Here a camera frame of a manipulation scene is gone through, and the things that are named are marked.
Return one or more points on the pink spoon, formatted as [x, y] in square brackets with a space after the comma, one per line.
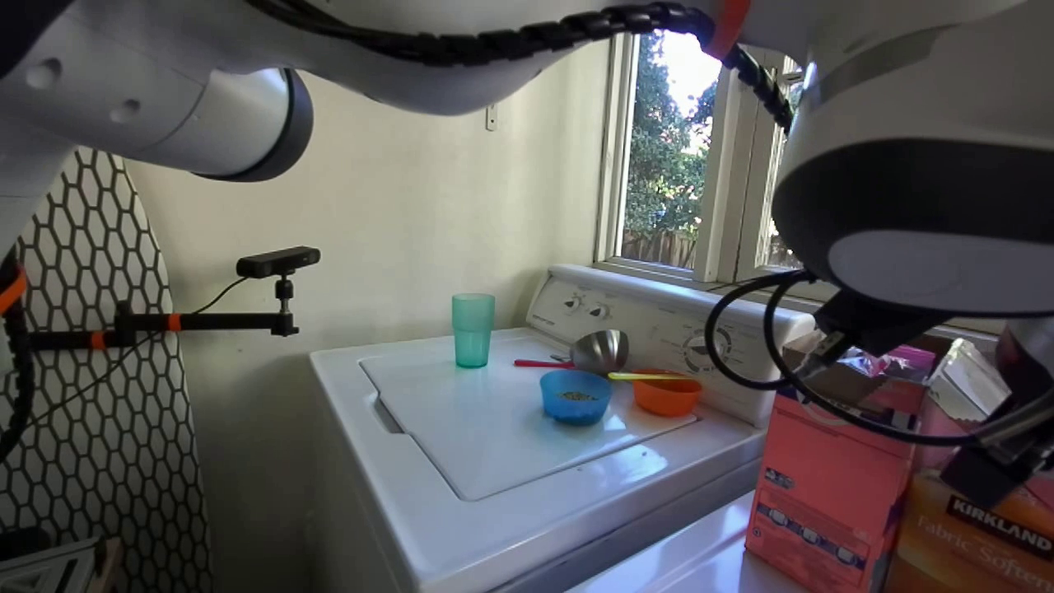
[541, 363]

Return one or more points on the brown Kirkland cardboard box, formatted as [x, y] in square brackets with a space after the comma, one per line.
[945, 541]

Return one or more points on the orange plastic bowl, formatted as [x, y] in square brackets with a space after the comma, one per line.
[665, 401]

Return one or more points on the green translucent plastic cup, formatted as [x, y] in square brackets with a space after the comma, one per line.
[472, 319]

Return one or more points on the hexagon pattern ironing board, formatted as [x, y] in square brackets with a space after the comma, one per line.
[109, 446]

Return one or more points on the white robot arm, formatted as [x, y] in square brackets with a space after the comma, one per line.
[916, 137]

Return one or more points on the orange Tide detergent box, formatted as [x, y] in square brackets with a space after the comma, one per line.
[827, 491]

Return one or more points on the white dryer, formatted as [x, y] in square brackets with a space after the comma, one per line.
[701, 558]

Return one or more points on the yellow spoon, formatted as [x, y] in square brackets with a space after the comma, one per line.
[643, 376]

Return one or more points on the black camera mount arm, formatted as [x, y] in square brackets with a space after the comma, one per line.
[131, 327]

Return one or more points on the silver metal ladle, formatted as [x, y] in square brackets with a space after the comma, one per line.
[604, 349]

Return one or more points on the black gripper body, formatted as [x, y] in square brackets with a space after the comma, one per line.
[1014, 440]

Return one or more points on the black camera on mount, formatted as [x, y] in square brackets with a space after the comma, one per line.
[278, 261]

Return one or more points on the white washing machine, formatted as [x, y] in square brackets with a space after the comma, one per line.
[445, 480]

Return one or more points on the blue plastic bowl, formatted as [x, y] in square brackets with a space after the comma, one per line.
[575, 396]

